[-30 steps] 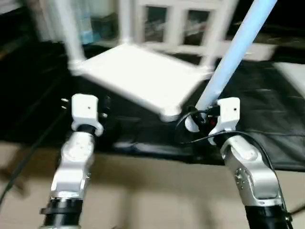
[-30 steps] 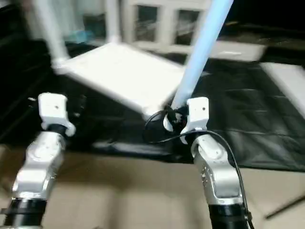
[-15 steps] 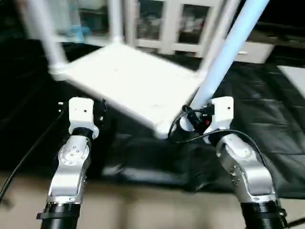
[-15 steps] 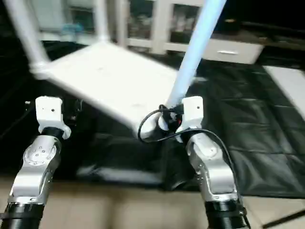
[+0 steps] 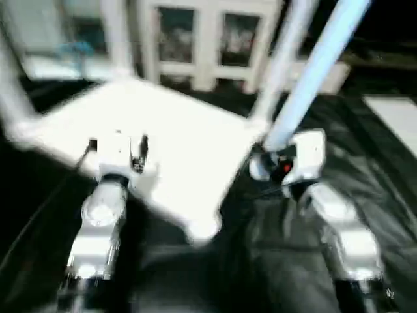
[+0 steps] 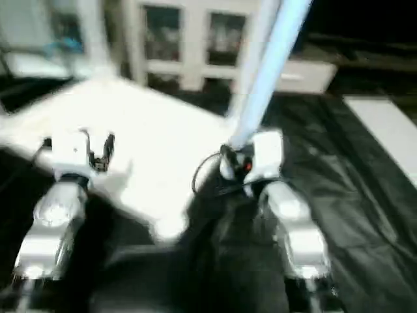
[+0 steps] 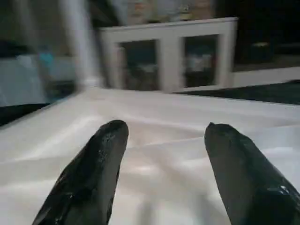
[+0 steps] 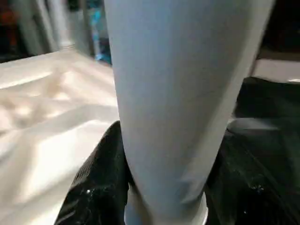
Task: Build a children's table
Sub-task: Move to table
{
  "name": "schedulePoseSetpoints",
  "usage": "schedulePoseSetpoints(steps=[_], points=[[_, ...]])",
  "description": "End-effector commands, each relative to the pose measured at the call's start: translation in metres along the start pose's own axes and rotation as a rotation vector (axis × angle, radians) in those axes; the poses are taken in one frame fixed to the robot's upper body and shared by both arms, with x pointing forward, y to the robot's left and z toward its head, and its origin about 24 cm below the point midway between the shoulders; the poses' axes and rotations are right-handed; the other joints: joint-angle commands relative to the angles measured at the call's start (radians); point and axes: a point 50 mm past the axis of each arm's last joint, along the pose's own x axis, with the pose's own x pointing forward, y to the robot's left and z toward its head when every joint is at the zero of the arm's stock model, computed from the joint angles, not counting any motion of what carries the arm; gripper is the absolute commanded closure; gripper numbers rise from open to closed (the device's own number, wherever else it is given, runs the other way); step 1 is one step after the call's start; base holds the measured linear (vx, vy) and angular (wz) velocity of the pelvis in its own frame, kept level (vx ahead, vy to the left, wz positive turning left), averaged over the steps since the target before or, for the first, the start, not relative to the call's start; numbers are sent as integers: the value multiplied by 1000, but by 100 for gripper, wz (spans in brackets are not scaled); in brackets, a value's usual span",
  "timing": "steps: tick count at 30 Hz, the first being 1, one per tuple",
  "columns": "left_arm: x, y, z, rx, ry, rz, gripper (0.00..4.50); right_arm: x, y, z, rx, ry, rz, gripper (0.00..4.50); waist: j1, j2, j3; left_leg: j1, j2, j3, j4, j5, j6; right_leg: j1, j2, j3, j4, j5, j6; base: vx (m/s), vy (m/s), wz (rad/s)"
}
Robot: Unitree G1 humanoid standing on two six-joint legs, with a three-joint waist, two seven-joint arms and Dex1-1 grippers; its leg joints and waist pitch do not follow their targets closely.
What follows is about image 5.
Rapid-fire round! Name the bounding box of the white plastic table leg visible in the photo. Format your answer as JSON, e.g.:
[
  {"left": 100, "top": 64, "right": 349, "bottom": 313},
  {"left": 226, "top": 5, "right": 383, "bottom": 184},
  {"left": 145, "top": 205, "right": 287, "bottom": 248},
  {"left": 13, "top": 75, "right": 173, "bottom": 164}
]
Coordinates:
[
  {"left": 0, "top": 36, "right": 38, "bottom": 134},
  {"left": 100, "top": 0, "right": 136, "bottom": 84},
  {"left": 250, "top": 0, "right": 321, "bottom": 126},
  {"left": 249, "top": 0, "right": 373, "bottom": 182}
]

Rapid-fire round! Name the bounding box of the black work mat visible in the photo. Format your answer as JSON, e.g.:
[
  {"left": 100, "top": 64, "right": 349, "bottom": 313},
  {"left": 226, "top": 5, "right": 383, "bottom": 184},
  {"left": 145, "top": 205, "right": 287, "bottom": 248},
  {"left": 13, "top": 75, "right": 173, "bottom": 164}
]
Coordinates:
[{"left": 0, "top": 72, "right": 417, "bottom": 313}]

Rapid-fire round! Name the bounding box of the white glass door cabinet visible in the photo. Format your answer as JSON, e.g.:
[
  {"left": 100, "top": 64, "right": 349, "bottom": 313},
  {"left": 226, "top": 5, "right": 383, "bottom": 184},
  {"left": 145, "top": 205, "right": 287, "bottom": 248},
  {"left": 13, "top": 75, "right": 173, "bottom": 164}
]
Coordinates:
[{"left": 137, "top": 0, "right": 284, "bottom": 92}]

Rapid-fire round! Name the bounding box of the white plastic table top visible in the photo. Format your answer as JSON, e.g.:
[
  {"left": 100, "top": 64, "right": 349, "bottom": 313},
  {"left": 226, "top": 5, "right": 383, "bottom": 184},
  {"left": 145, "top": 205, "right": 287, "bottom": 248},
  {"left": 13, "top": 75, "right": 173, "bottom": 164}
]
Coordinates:
[{"left": 3, "top": 77, "right": 273, "bottom": 247}]

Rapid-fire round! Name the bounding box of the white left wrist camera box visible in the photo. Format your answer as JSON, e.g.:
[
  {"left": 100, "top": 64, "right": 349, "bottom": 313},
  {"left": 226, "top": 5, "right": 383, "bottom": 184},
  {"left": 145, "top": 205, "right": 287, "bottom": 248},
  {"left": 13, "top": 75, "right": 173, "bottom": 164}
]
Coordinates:
[{"left": 87, "top": 129, "right": 158, "bottom": 198}]

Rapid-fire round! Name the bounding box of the white drawer unit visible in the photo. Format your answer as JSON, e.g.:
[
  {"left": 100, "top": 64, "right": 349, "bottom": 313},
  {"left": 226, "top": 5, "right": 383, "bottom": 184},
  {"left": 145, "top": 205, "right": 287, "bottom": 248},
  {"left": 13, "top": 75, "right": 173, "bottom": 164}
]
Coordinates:
[{"left": 287, "top": 59, "right": 352, "bottom": 95}]

